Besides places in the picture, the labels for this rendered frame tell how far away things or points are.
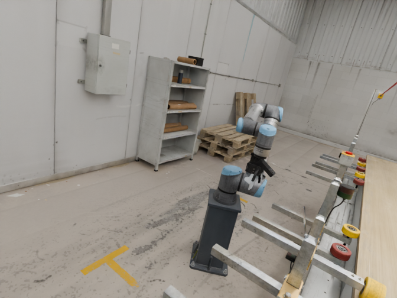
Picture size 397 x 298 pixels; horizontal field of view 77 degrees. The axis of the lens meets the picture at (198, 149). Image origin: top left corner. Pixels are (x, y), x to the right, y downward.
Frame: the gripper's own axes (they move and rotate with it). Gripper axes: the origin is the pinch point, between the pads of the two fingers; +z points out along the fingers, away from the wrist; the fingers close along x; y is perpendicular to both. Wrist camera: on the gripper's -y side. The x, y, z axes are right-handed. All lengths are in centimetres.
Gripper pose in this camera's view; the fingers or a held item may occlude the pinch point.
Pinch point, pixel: (254, 187)
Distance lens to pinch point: 152.5
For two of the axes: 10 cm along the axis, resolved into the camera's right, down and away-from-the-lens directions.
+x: -5.8, 1.5, -8.0
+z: -1.9, 9.3, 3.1
